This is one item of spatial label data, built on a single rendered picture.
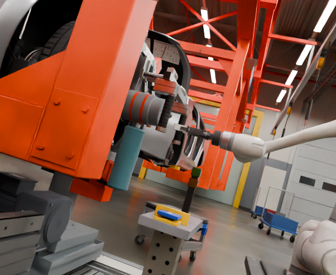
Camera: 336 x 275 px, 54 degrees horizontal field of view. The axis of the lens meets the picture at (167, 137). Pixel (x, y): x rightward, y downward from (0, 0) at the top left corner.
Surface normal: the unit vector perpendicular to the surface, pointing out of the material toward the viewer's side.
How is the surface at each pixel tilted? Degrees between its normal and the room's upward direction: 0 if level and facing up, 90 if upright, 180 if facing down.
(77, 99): 90
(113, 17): 90
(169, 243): 90
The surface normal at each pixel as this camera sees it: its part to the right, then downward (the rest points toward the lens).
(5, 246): 0.94, 0.25
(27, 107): -0.20, -0.16
